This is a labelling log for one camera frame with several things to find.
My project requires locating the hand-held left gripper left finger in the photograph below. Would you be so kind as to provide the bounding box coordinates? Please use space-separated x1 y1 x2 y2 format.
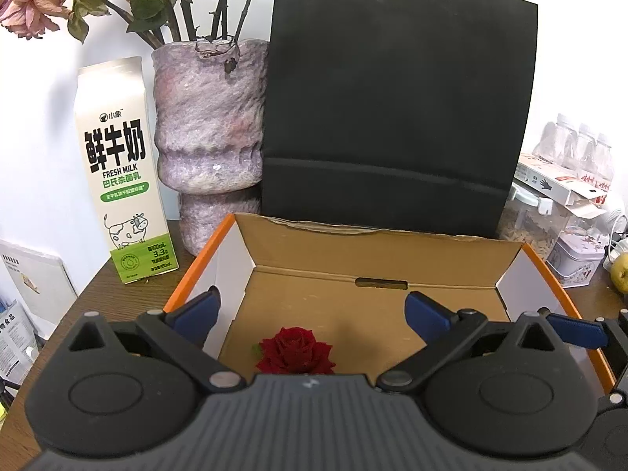
66 285 247 396

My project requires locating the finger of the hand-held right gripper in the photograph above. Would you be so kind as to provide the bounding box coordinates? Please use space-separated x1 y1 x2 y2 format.
540 307 628 371

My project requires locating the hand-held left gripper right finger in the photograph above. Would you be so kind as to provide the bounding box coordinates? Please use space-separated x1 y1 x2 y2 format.
375 291 572 396

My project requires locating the orange cardboard box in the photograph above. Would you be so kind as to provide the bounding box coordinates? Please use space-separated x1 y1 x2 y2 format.
164 212 616 394

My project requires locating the red rose flower head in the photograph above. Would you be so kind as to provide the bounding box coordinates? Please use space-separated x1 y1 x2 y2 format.
252 326 337 376

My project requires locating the white patterned tin box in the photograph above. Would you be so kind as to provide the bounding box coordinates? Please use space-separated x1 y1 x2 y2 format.
547 233 606 289

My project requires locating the yellow-green apple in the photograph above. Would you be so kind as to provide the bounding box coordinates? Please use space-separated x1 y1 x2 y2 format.
611 251 628 291

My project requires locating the clear plastic food container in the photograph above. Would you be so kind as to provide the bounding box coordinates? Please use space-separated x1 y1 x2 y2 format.
498 181 572 261

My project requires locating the white round device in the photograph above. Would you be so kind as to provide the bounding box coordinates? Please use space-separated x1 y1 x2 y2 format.
608 206 628 236

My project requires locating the white flat carton red print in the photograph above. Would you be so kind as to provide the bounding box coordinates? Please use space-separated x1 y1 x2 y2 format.
515 153 609 219

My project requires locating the white board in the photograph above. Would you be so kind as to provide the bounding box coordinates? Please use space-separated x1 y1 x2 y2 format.
0 239 78 339

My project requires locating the white and green milk carton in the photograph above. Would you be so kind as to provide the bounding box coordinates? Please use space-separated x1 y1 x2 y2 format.
73 56 172 285

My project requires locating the blue and white packet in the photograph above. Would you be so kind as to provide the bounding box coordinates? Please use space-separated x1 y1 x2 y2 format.
0 299 40 384

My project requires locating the purple textured vase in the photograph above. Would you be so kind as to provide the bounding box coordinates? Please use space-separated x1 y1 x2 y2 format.
151 38 270 258

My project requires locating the black paper bag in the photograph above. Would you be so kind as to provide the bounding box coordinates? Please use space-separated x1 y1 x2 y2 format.
261 0 539 241

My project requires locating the bunch of dried roses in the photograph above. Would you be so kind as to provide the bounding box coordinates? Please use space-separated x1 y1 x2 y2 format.
0 0 270 77

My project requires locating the white cable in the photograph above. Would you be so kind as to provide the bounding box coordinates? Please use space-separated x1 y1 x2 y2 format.
603 233 628 268

